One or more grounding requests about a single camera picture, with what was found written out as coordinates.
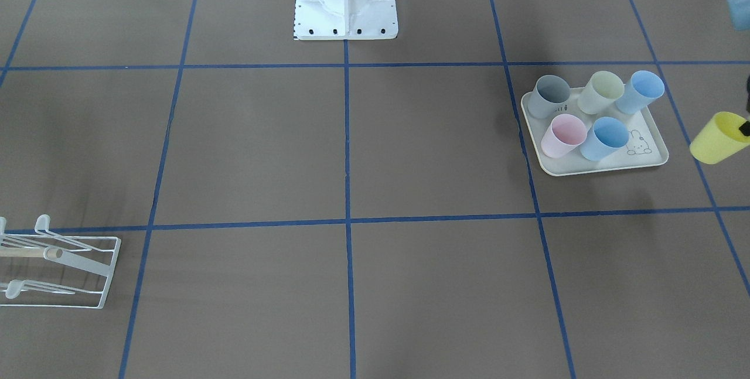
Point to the pink plastic cup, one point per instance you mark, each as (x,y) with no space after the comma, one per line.
(563,135)

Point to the cream plastic tray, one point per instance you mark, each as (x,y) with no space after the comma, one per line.
(645,146)

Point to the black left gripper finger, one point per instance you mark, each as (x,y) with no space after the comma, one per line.
(744,129)

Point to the blue plastic cup rear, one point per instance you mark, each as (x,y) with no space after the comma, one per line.
(643,88)

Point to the blue plastic cup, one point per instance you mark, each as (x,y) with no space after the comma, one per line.
(643,88)
(606,136)

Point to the pale cream plastic cup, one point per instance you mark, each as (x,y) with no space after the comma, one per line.
(602,89)

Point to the yellow plastic cup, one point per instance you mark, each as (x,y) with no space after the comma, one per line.
(719,138)

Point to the blue plastic cup front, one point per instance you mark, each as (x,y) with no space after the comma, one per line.
(606,136)

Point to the grey plastic cup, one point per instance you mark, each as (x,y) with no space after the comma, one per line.
(548,95)

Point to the white wire cup rack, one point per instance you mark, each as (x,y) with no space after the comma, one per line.
(49,269)

